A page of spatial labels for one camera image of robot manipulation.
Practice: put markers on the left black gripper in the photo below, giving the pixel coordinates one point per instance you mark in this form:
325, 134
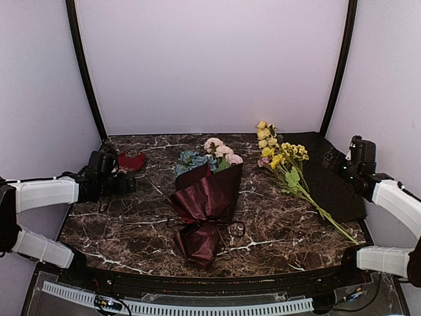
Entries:
123, 188

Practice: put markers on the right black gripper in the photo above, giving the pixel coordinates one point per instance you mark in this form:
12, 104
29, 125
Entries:
329, 157

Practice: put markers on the red wrapping paper sheet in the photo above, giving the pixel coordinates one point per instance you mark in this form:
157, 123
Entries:
206, 204

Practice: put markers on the pink fake rose bunch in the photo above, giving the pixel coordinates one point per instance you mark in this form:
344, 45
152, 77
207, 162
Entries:
220, 156

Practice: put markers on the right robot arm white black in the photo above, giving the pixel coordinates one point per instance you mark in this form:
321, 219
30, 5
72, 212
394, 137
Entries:
393, 215

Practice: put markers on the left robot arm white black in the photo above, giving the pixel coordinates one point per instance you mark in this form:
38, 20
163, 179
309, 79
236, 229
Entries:
19, 196

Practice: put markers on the yellow fake flower bunch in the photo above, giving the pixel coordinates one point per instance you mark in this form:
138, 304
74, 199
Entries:
285, 161

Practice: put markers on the red embroidered round pouch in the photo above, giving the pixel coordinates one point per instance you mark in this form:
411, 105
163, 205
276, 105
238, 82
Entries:
131, 161

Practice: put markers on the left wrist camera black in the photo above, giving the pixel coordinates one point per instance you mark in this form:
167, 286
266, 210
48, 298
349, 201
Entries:
102, 163

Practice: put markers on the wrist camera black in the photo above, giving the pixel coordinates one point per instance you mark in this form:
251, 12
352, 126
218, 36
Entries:
361, 151
102, 163

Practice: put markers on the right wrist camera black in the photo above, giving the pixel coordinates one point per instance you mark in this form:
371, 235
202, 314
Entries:
361, 151

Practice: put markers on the black front table rail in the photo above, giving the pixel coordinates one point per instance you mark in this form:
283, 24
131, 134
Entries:
226, 277

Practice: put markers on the white cable duct strip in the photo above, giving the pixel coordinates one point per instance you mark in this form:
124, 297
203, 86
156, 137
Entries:
174, 305

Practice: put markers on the right black frame post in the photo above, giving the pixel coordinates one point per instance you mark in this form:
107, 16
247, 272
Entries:
341, 66

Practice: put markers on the black frame post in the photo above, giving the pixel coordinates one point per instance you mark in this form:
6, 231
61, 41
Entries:
83, 67
341, 66

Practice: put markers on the left black frame post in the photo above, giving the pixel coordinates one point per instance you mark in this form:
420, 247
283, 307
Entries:
83, 67

